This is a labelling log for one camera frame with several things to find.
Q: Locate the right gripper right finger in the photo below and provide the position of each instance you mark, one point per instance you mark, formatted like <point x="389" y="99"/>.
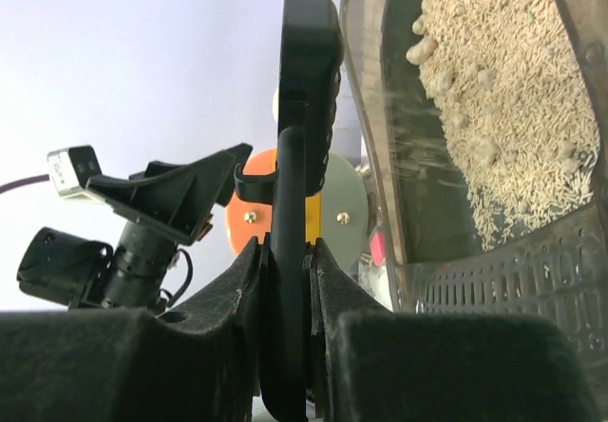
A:
<point x="371" y="364"/>

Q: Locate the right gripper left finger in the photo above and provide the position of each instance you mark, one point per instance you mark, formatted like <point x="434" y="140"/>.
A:
<point x="197" y="362"/>

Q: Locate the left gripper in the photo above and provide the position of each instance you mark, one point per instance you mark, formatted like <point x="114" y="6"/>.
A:
<point x="174" y="200"/>

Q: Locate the black litter scoop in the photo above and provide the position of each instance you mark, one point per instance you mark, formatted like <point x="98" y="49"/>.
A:
<point x="311" y="54"/>

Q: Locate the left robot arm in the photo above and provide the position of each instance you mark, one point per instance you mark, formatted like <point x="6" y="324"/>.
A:
<point x="79" y="273"/>

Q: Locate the beige cat litter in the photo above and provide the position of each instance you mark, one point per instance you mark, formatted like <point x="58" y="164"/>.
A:
<point x="514" y="109"/>

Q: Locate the small pink object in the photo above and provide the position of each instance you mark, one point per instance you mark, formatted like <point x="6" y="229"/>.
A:
<point x="377" y="248"/>

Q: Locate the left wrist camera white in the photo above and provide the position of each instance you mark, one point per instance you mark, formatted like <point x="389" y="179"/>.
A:
<point x="70" y="169"/>

